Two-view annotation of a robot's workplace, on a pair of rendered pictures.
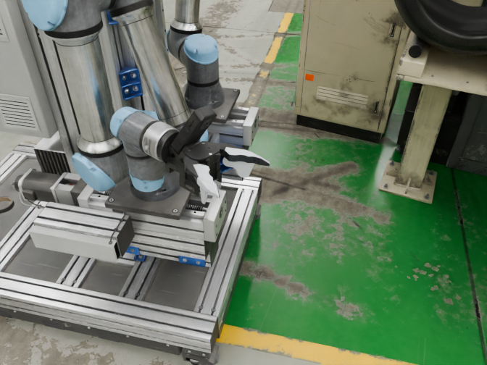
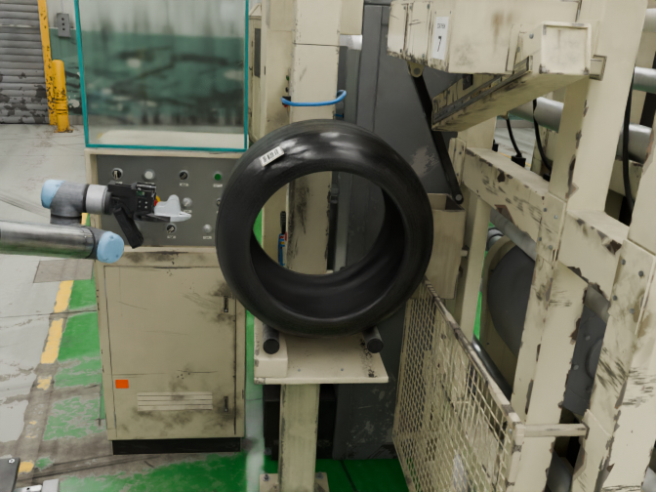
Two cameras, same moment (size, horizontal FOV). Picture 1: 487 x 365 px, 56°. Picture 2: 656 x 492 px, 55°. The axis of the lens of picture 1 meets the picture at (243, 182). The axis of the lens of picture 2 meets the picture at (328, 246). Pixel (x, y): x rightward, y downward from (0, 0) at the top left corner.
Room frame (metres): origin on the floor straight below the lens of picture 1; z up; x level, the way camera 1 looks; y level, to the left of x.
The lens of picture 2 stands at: (0.19, 0.03, 1.72)
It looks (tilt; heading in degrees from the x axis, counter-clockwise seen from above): 20 degrees down; 329
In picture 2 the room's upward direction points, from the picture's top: 3 degrees clockwise
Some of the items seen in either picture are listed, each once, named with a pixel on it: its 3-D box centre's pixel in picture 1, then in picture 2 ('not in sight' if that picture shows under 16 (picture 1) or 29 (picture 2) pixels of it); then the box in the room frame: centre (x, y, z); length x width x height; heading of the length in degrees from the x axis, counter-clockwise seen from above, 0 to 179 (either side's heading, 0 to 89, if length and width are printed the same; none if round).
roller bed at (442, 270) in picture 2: not in sight; (429, 245); (1.68, -1.24, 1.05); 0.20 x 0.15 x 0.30; 156
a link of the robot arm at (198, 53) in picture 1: (201, 57); not in sight; (1.51, 0.15, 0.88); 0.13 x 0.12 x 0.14; 30
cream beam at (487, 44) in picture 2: not in sight; (463, 33); (1.39, -1.02, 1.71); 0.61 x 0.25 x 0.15; 156
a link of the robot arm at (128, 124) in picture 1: (138, 130); not in sight; (0.82, 0.23, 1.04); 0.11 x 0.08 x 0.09; 51
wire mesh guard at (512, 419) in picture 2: not in sight; (438, 433); (1.28, -1.01, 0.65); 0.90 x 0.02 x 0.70; 156
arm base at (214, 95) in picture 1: (204, 87); not in sight; (1.50, 0.15, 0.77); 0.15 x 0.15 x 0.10
